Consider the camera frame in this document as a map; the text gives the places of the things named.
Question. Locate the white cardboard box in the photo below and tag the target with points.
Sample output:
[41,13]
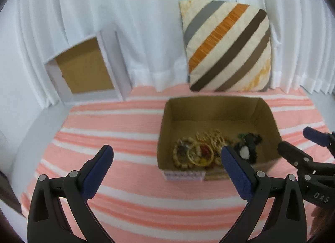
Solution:
[83,70]

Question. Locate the pink striped blanket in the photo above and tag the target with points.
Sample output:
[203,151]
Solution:
[117,127]

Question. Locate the person's right forearm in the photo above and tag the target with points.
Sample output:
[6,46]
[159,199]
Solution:
[324,223]

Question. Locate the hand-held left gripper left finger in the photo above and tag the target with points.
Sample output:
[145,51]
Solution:
[100,164]

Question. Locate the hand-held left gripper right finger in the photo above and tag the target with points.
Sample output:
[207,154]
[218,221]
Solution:
[235,167]

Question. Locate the printed cardboard box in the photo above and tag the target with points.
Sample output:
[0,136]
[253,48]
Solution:
[209,109]

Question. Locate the white curtain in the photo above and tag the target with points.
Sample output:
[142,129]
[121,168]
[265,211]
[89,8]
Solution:
[130,10]

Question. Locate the striped pillow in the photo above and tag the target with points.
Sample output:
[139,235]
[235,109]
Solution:
[225,46]

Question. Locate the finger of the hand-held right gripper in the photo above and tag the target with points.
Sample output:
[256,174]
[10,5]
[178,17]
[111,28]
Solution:
[290,152]
[315,135]

